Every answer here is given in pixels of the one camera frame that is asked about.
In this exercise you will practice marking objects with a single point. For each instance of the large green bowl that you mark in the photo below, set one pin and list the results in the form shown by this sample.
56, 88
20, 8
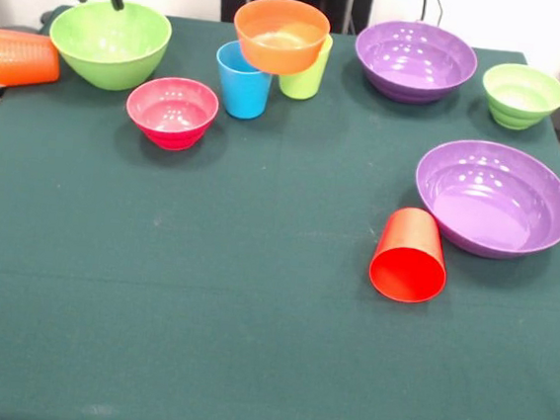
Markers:
108, 62

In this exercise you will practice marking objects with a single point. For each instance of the orange cup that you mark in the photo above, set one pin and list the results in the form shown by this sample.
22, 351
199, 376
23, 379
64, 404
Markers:
21, 61

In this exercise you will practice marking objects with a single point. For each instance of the orange bowl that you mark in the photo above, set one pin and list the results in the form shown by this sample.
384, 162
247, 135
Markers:
280, 53

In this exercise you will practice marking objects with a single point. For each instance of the red cup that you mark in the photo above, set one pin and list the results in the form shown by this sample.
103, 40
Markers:
407, 277

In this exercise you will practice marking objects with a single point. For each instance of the pink bowl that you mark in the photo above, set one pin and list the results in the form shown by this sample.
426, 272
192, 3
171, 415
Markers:
171, 125

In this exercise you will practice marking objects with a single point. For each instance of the blue cup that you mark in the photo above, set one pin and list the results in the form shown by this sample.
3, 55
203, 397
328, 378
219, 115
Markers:
241, 94

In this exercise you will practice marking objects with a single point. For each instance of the yellow-green cup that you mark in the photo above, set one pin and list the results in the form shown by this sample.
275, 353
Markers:
304, 83

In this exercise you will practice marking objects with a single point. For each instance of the purple bowl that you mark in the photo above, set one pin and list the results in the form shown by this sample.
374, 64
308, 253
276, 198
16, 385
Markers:
413, 59
494, 206

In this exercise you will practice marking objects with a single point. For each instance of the dark green tablecloth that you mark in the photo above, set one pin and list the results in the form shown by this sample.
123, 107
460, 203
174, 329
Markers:
247, 341

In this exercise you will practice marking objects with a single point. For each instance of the small green bowl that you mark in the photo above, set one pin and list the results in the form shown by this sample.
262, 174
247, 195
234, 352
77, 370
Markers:
521, 101

